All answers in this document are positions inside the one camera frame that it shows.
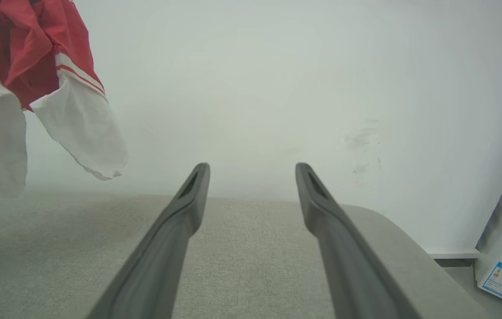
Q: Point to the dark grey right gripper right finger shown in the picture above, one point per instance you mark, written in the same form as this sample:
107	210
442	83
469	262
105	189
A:
348	266

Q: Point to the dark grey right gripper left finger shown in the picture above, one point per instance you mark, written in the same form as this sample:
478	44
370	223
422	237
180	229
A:
162	261

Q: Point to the red and white garment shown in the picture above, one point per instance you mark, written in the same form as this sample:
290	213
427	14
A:
34	44

